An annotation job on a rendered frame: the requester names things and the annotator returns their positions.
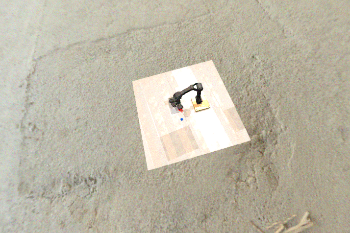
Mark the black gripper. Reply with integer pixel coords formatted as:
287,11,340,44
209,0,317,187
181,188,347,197
175,101,183,110

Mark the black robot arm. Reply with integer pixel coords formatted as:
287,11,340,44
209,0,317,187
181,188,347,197
169,82,203,108

